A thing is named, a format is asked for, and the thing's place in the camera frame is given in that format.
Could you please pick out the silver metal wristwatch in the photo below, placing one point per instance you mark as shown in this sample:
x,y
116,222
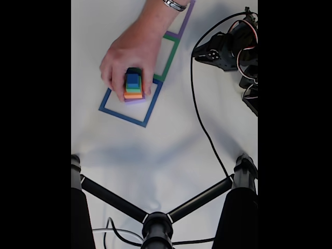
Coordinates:
x,y
176,5

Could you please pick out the blue square frame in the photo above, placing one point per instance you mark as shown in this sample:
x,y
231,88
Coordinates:
x,y
153,103

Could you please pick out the small blue cube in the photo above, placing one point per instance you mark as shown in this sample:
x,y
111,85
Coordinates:
x,y
132,79

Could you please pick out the black tripod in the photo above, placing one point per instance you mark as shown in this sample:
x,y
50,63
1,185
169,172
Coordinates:
x,y
157,228

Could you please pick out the orange square block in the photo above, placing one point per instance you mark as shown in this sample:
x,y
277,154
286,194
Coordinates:
x,y
133,96

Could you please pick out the purple square block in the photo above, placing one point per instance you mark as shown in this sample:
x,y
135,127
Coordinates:
x,y
136,101

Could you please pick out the green square block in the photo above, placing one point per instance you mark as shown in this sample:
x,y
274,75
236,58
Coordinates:
x,y
133,90

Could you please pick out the purple square frame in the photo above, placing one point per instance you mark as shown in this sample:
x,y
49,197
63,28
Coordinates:
x,y
185,23

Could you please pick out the green square frame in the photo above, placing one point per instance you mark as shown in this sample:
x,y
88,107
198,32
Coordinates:
x,y
171,57

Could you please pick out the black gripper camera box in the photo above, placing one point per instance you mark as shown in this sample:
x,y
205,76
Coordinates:
x,y
251,16

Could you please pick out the person's hand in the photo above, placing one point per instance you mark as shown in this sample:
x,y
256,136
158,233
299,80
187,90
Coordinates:
x,y
132,46

